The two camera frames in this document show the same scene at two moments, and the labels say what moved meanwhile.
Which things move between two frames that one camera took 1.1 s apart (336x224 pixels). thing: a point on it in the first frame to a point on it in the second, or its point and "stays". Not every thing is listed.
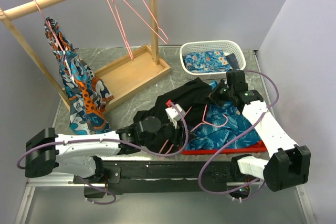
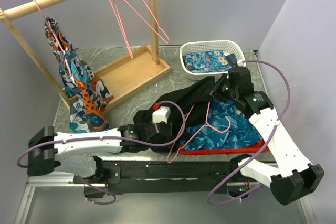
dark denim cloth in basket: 232,60 stays
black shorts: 191,97 stays
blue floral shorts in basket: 206,62 stays
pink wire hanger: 203,121 to 212,127
